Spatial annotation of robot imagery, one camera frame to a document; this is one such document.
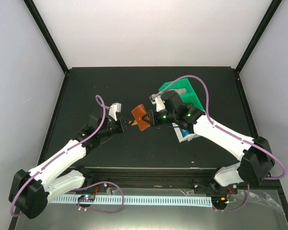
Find brown leather card holder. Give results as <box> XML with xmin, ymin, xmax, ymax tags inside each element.
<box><xmin>131</xmin><ymin>104</ymin><xmax>150</xmax><ymax>131</ymax></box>

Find white bin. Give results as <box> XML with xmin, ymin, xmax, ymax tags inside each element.
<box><xmin>172</xmin><ymin>123</ymin><xmax>199</xmax><ymax>143</ymax></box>

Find blue credit card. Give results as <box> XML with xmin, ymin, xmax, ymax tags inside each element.
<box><xmin>180</xmin><ymin>128</ymin><xmax>191</xmax><ymax>137</ymax></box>

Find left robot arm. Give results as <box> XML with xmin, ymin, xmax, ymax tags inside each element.
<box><xmin>8</xmin><ymin>116</ymin><xmax>134</xmax><ymax>219</ymax></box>

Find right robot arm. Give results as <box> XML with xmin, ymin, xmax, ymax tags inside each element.
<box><xmin>137</xmin><ymin>90</ymin><xmax>275</xmax><ymax>193</ymax></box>

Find red white cards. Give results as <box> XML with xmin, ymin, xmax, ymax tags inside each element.
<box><xmin>177</xmin><ymin>88</ymin><xmax>187</xmax><ymax>95</ymax></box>

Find green middle bin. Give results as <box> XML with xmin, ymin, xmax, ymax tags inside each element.
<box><xmin>180</xmin><ymin>92</ymin><xmax>204</xmax><ymax>111</ymax></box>

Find green bin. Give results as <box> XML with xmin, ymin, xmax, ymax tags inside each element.
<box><xmin>180</xmin><ymin>92</ymin><xmax>204</xmax><ymax>111</ymax></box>
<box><xmin>158</xmin><ymin>78</ymin><xmax>195</xmax><ymax>94</ymax></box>

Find green upper bin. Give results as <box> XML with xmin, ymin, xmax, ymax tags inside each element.
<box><xmin>158</xmin><ymin>78</ymin><xmax>195</xmax><ymax>94</ymax></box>

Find left circuit board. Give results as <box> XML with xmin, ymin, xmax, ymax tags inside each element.
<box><xmin>78</xmin><ymin>195</ymin><xmax>95</xmax><ymax>202</ymax></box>

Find circuit board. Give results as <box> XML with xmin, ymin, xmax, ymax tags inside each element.
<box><xmin>78</xmin><ymin>195</ymin><xmax>95</xmax><ymax>202</ymax></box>
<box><xmin>215</xmin><ymin>196</ymin><xmax>237</xmax><ymax>205</ymax></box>

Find right circuit board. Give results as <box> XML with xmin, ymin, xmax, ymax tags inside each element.
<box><xmin>215</xmin><ymin>196</ymin><xmax>237</xmax><ymax>205</ymax></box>

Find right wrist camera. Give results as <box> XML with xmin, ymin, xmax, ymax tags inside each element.
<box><xmin>149</xmin><ymin>94</ymin><xmax>165</xmax><ymax>112</ymax></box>

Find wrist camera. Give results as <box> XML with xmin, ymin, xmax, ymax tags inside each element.
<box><xmin>108</xmin><ymin>103</ymin><xmax>121</xmax><ymax>121</ymax></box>
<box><xmin>149</xmin><ymin>94</ymin><xmax>165</xmax><ymax>112</ymax></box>

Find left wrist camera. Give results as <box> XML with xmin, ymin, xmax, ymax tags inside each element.
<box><xmin>108</xmin><ymin>103</ymin><xmax>121</xmax><ymax>121</ymax></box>

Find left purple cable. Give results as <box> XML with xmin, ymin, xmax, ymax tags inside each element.
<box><xmin>9</xmin><ymin>95</ymin><xmax>111</xmax><ymax>218</ymax></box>

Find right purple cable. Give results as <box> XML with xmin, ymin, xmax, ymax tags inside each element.
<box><xmin>153</xmin><ymin>75</ymin><xmax>288</xmax><ymax>179</ymax></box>

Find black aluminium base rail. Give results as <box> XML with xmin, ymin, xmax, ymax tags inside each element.
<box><xmin>89</xmin><ymin>168</ymin><xmax>215</xmax><ymax>194</ymax></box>

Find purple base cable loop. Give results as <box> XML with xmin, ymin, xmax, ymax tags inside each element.
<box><xmin>77</xmin><ymin>181</ymin><xmax>124</xmax><ymax>214</ymax></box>

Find white slotted cable duct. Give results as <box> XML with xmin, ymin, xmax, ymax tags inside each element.
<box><xmin>51</xmin><ymin>194</ymin><xmax>212</xmax><ymax>207</ymax></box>

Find left black frame post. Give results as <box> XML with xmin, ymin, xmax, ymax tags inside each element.
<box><xmin>23</xmin><ymin>0</ymin><xmax>69</xmax><ymax>74</ymax></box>

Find black frame post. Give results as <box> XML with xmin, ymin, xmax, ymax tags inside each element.
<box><xmin>23</xmin><ymin>0</ymin><xmax>69</xmax><ymax>74</ymax></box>
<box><xmin>235</xmin><ymin>0</ymin><xmax>282</xmax><ymax>74</ymax></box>

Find right black frame post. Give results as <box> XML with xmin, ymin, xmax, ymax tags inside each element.
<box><xmin>235</xmin><ymin>0</ymin><xmax>282</xmax><ymax>74</ymax></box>

